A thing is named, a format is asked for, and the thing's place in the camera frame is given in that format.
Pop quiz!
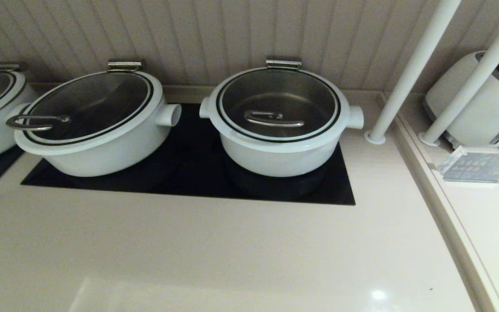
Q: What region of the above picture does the glass lid with white rim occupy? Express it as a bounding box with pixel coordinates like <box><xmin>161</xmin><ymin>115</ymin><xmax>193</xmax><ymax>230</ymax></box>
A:
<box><xmin>210</xmin><ymin>66</ymin><xmax>350</xmax><ymax>153</ymax></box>

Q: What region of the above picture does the white pot middle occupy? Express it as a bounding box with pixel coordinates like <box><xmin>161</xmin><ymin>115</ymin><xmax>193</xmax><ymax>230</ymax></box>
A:
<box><xmin>6</xmin><ymin>71</ymin><xmax>163</xmax><ymax>156</ymax></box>

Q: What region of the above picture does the large black induction cooktop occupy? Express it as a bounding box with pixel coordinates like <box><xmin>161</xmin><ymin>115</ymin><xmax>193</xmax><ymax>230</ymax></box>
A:
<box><xmin>21</xmin><ymin>103</ymin><xmax>356</xmax><ymax>205</ymax></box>

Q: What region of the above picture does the white support pole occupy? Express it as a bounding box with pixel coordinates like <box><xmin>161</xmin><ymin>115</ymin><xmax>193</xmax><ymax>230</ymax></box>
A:
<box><xmin>418</xmin><ymin>2</ymin><xmax>499</xmax><ymax>146</ymax></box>
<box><xmin>364</xmin><ymin>0</ymin><xmax>462</xmax><ymax>145</ymax></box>

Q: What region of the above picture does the clear acrylic sign holder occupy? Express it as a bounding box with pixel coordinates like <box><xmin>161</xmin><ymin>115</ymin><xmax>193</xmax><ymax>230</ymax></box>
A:
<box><xmin>436</xmin><ymin>146</ymin><xmax>499</xmax><ymax>183</ymax></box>

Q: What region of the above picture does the white toaster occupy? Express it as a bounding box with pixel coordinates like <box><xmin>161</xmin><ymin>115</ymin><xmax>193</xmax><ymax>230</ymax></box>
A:
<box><xmin>423</xmin><ymin>51</ymin><xmax>499</xmax><ymax>150</ymax></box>

